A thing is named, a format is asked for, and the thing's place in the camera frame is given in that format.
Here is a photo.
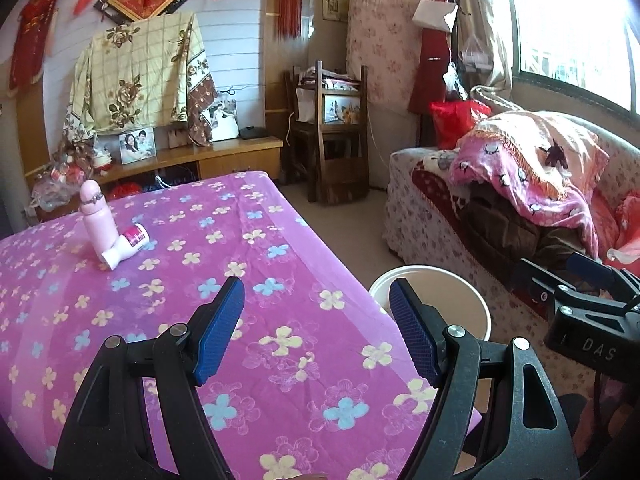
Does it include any purple floral tablecloth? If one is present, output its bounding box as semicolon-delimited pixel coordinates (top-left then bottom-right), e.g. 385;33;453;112
0;170;482;480

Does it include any yellow floral hanging cloth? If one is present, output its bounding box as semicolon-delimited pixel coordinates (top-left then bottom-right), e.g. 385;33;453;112
63;12;217;146

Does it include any red chinese knot decoration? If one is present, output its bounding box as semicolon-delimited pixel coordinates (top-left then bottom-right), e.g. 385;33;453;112
8;0;58;96

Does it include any wooden tv cabinet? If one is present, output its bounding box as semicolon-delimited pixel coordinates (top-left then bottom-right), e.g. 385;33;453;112
24;135;286;221

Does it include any red plastic bag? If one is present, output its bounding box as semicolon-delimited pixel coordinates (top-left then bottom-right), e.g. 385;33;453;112
428;100;492;150

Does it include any framed couple photo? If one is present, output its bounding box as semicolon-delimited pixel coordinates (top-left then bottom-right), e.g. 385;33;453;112
118;128;156;165

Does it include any person's right hand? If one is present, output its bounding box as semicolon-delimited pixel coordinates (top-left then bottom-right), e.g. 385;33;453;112
573;373;639;458

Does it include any white trash bucket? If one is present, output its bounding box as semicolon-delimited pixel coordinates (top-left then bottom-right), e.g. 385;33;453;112
369;266;491;341

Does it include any white bottle pink label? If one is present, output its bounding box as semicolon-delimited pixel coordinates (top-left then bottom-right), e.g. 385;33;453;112
101;223;150;270

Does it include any wooden chair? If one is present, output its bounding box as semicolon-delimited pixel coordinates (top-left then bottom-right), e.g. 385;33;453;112
282;61;370;205

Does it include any pink blanket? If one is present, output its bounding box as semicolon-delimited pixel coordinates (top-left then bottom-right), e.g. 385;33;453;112
449;110;610;258

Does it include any pink thermos bottle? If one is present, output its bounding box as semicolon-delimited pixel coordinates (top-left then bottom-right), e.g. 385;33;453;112
79;180;119;258

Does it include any floral covered sofa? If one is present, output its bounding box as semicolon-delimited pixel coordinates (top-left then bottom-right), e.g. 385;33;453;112
384;113;639;394

